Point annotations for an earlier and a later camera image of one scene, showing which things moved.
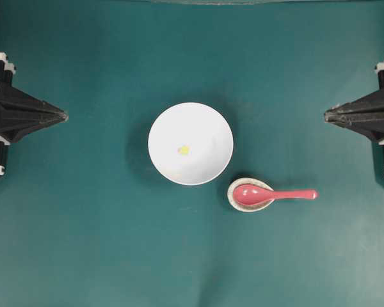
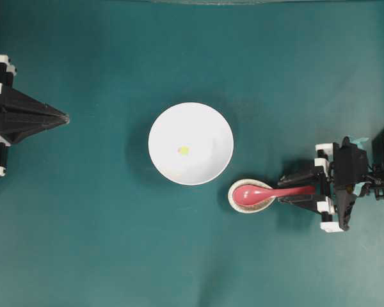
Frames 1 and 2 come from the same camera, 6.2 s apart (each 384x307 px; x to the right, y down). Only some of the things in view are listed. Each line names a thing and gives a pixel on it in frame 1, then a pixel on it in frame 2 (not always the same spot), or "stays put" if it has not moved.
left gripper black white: [19, 113] stays put
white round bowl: [204, 130] stays put
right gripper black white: [374, 115] → [341, 167]
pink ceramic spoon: [253, 194] stays put
